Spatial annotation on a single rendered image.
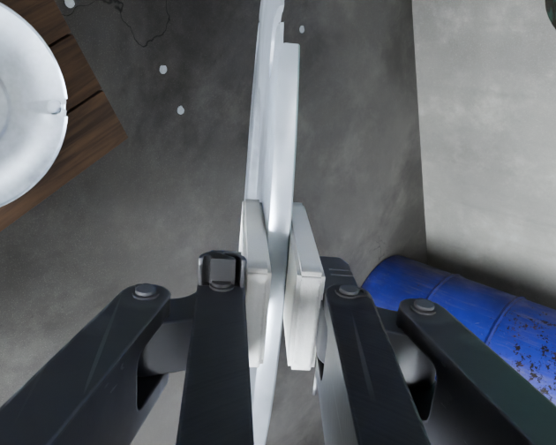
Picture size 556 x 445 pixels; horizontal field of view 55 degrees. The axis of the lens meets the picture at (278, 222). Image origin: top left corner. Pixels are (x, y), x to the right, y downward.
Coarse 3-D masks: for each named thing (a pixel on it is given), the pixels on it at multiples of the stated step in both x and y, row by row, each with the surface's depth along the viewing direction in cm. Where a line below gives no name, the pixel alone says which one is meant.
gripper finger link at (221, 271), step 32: (224, 256) 14; (224, 288) 13; (192, 320) 12; (224, 320) 12; (192, 352) 11; (224, 352) 11; (192, 384) 10; (224, 384) 10; (192, 416) 9; (224, 416) 9
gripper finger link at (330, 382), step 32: (352, 288) 14; (352, 320) 12; (352, 352) 11; (384, 352) 11; (320, 384) 13; (352, 384) 10; (384, 384) 10; (352, 416) 9; (384, 416) 9; (416, 416) 9
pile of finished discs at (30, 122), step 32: (0, 32) 70; (32, 32) 73; (0, 64) 71; (32, 64) 74; (0, 96) 72; (32, 96) 75; (64, 96) 79; (0, 128) 73; (32, 128) 77; (64, 128) 80; (0, 160) 75; (32, 160) 78; (0, 192) 76
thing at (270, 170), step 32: (256, 64) 37; (288, 64) 18; (256, 96) 33; (288, 96) 18; (256, 128) 35; (288, 128) 17; (256, 160) 37; (288, 160) 17; (256, 192) 37; (288, 192) 17; (288, 224) 17; (288, 256) 17; (256, 384) 19; (256, 416) 20
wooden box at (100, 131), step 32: (0, 0) 72; (32, 0) 75; (64, 32) 79; (64, 64) 80; (96, 96) 85; (96, 128) 87; (64, 160) 84; (96, 160) 88; (32, 192) 82; (0, 224) 80
